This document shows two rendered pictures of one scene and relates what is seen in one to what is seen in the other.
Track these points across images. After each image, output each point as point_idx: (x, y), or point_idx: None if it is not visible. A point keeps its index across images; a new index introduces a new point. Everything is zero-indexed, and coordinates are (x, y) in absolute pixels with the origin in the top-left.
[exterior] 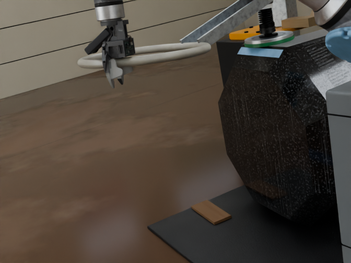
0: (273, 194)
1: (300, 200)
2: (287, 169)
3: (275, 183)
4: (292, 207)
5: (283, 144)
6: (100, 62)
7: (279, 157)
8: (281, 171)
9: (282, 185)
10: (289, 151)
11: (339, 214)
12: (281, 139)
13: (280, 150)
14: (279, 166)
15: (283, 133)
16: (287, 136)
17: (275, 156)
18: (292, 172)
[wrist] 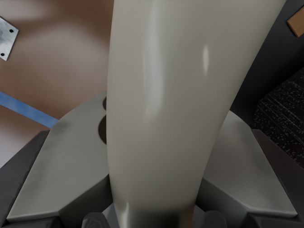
0: (286, 94)
1: (253, 124)
2: (279, 130)
3: (288, 104)
4: (259, 110)
5: (296, 147)
6: (112, 73)
7: (295, 130)
8: (286, 121)
9: (278, 112)
10: (284, 147)
11: (108, 206)
12: (303, 149)
13: (298, 138)
14: (291, 122)
15: (303, 158)
16: (295, 160)
17: (302, 125)
18: (270, 134)
